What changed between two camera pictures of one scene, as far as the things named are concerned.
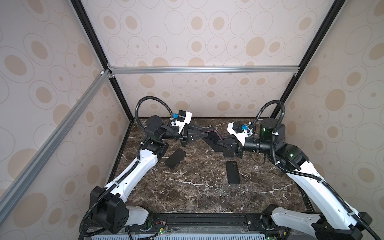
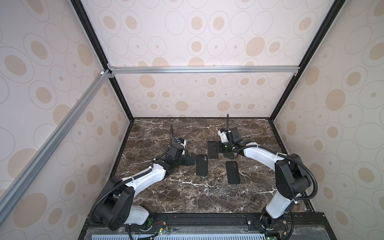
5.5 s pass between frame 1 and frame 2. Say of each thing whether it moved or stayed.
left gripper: moved
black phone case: stayed
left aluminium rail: stayed
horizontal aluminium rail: stayed
